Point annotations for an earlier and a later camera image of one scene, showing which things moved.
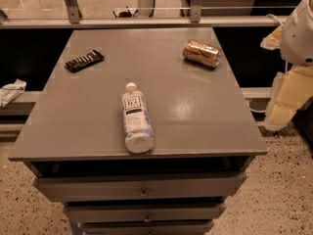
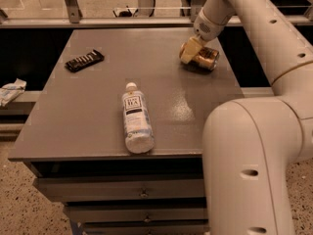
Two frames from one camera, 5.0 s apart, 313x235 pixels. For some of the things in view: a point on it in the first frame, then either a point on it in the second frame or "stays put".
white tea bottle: x=138 y=128 stays put
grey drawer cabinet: x=205 y=136 stays put
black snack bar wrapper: x=86 y=60 stays put
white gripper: x=299 y=38 to x=205 y=28
